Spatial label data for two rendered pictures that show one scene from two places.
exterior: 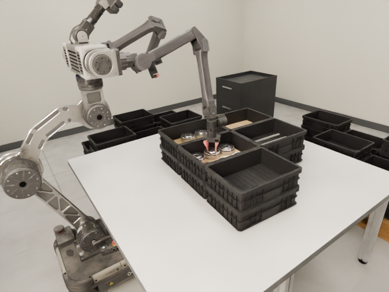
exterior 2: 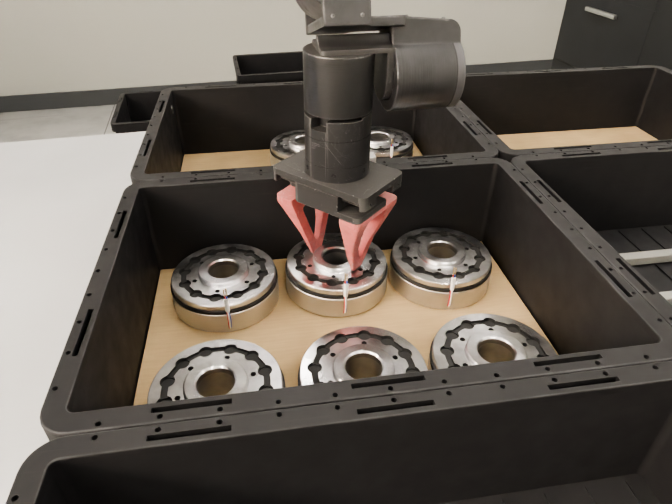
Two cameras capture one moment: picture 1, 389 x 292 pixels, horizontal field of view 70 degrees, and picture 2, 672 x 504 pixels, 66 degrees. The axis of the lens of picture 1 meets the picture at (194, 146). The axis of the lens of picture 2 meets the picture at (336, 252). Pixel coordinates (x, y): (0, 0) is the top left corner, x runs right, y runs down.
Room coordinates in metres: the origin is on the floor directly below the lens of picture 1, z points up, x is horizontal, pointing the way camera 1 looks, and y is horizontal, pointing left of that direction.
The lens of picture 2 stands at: (1.15, -0.26, 1.17)
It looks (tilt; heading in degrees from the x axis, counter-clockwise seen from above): 35 degrees down; 21
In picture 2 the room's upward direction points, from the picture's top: straight up
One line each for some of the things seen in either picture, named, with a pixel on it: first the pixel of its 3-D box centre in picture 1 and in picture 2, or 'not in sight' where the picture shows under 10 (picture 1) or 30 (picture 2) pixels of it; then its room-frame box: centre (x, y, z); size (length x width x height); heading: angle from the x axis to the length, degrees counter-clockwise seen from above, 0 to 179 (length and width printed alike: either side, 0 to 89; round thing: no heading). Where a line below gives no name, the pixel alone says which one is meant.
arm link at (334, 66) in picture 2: (212, 123); (345, 79); (1.55, -0.11, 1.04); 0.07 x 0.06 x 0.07; 123
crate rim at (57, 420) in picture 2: (218, 147); (348, 260); (1.48, -0.14, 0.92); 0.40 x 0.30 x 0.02; 120
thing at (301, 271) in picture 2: (212, 151); (336, 261); (1.55, -0.11, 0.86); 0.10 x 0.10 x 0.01
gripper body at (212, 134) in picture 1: (211, 133); (337, 149); (1.55, -0.11, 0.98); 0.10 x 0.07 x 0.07; 75
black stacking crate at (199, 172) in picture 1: (218, 155); (347, 307); (1.48, -0.14, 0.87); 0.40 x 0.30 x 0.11; 120
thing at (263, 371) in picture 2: not in sight; (216, 388); (1.37, -0.08, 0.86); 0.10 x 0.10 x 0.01
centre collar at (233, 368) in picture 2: not in sight; (215, 384); (1.37, -0.08, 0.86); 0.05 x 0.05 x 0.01
